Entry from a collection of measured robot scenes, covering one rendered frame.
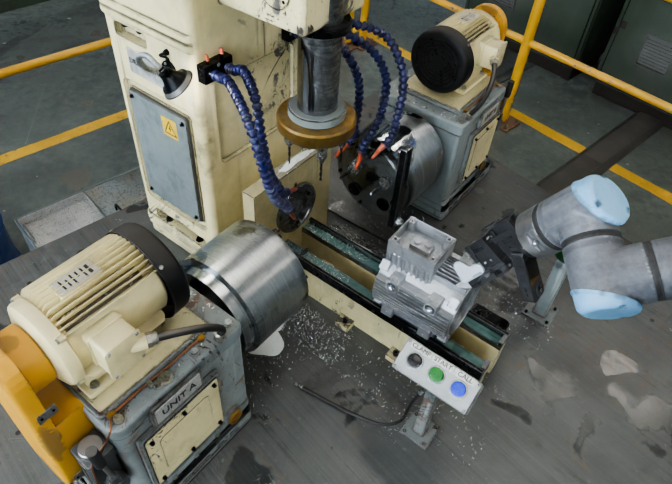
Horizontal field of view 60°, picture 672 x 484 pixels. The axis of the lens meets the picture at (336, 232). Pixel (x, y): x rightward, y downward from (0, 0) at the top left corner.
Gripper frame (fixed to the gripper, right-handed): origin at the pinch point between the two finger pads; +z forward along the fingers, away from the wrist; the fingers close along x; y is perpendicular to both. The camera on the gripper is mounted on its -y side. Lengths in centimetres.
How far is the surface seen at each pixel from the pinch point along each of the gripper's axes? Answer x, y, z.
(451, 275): -4.2, 1.3, 7.8
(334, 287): 1.2, 14.5, 39.2
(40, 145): -35, 170, 233
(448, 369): 15.4, -9.5, 4.7
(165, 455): 60, 15, 28
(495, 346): -8.9, -20.7, 17.9
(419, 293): 1.6, 2.7, 13.3
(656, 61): -309, -28, 75
